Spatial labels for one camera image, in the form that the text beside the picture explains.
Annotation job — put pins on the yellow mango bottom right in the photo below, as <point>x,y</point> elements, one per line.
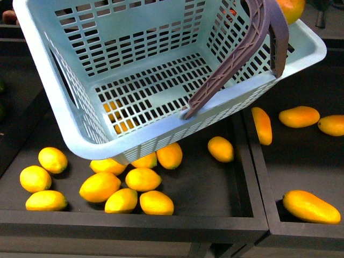
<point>310,208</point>

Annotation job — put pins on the yellow mango left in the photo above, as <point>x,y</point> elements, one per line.
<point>263,126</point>

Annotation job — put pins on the yellow lemon in left bin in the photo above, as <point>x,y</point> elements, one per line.
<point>221,149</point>

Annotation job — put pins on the red yellow mango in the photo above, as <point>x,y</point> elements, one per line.
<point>292,9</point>

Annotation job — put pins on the light blue plastic basket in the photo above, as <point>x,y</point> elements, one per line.
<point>126,78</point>

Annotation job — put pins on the yellow mango middle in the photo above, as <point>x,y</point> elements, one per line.
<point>299,117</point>

